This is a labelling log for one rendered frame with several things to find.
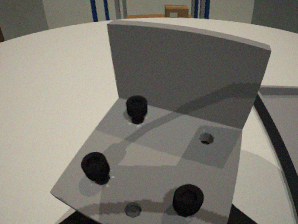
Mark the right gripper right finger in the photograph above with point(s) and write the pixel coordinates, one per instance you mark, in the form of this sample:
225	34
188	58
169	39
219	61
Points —
238	217

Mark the grey rectangular tray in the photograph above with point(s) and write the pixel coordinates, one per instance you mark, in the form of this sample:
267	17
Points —
282	128

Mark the grey l-shaped bracket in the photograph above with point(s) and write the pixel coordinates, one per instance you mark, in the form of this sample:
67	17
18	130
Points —
199	85

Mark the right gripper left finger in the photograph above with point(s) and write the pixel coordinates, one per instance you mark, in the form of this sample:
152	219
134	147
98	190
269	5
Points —
78	218

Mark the black socket head screw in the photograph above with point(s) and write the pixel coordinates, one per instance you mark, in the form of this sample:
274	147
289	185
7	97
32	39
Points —
96	167
136	108
187	200

